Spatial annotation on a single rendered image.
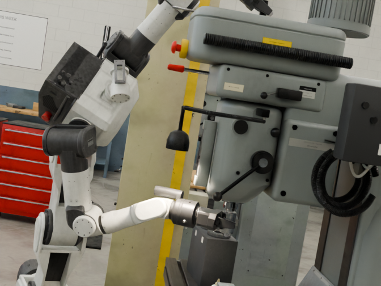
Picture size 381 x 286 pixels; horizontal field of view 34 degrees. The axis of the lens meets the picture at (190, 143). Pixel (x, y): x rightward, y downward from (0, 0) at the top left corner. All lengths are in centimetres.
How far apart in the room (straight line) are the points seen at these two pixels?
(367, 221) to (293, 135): 34
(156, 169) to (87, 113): 166
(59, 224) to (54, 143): 51
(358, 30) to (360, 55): 977
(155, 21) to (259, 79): 55
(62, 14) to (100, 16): 64
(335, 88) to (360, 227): 43
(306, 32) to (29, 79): 938
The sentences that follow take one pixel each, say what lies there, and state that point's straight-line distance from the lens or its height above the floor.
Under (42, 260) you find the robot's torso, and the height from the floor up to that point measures 89.
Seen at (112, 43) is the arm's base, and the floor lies 176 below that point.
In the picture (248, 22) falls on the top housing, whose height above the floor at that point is 186.
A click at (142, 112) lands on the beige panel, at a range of 369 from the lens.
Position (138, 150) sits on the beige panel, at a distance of 371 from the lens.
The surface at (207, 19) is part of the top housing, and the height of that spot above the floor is 185.
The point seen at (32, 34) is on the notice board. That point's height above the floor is 213.
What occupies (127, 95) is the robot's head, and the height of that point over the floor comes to 159.
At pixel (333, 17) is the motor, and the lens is 199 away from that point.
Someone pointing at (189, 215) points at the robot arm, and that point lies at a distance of 202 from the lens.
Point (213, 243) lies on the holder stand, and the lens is 231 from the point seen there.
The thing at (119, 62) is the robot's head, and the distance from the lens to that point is 209.
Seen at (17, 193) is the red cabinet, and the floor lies 31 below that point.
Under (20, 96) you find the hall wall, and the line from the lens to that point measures 1109.
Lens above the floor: 164
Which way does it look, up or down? 5 degrees down
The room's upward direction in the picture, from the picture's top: 9 degrees clockwise
